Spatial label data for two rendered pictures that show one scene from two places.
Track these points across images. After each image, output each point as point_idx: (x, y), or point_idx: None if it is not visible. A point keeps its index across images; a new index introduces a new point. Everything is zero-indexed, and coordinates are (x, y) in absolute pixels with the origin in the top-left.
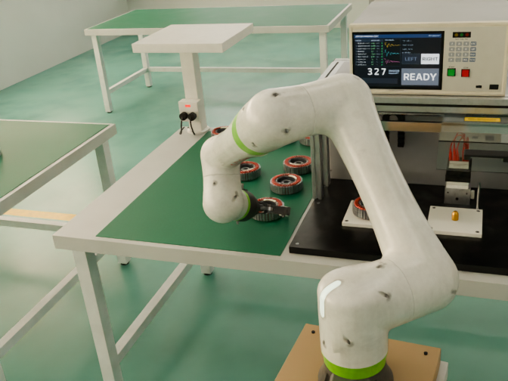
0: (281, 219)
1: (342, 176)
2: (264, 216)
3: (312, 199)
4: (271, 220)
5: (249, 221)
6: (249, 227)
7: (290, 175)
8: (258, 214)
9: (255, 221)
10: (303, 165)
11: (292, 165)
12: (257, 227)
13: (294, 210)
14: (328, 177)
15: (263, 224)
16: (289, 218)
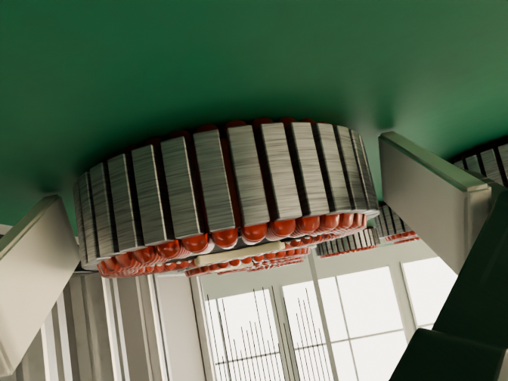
0: (53, 175)
1: (66, 293)
2: (174, 196)
3: (75, 236)
4: (109, 163)
5: (344, 87)
6: (286, 20)
7: (243, 266)
8: (248, 205)
9: (270, 107)
10: (231, 271)
11: (268, 263)
12: (186, 63)
13: (73, 212)
14: (73, 317)
15: (145, 105)
16: (18, 193)
